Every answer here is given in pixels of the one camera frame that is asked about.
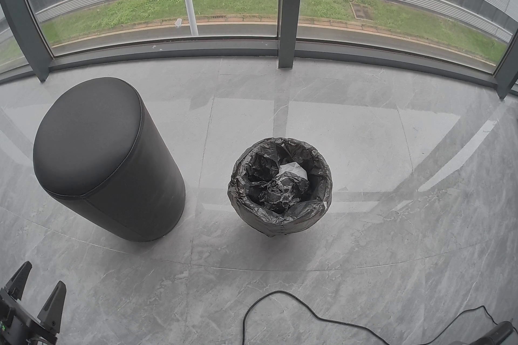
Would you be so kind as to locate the dark grey round stool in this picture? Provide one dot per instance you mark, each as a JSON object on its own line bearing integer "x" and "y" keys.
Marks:
{"x": 93, "y": 141}

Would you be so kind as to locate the black plastic bag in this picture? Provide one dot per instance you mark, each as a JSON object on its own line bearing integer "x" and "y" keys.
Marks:
{"x": 243, "y": 189}

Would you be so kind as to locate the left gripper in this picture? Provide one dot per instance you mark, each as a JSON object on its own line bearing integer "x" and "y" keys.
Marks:
{"x": 20, "y": 319}

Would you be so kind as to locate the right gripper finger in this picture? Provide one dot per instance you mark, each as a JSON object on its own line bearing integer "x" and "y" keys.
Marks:
{"x": 502, "y": 333}

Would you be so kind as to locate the crumpled white paper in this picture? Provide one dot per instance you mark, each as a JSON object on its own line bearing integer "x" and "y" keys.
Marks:
{"x": 292, "y": 167}

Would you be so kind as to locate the crumpled black plastic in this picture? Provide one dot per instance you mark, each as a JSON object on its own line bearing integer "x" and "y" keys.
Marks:
{"x": 285, "y": 189}

